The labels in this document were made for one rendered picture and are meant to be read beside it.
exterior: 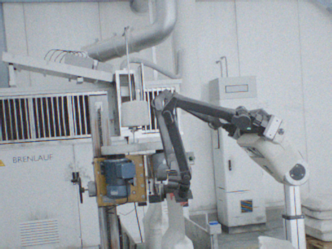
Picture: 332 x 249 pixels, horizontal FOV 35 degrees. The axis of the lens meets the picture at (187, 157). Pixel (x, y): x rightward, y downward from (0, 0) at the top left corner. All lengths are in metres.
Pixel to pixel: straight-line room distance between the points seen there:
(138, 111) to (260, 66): 4.97
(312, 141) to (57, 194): 4.08
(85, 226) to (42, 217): 0.50
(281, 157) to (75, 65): 3.53
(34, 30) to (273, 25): 3.47
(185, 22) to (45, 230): 3.06
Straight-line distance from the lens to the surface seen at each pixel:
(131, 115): 3.29
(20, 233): 6.28
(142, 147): 3.38
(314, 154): 8.39
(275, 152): 2.85
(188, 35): 6.78
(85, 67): 5.95
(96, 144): 3.51
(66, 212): 6.23
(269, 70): 8.13
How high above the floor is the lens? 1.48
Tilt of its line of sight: 3 degrees down
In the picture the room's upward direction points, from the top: 4 degrees counter-clockwise
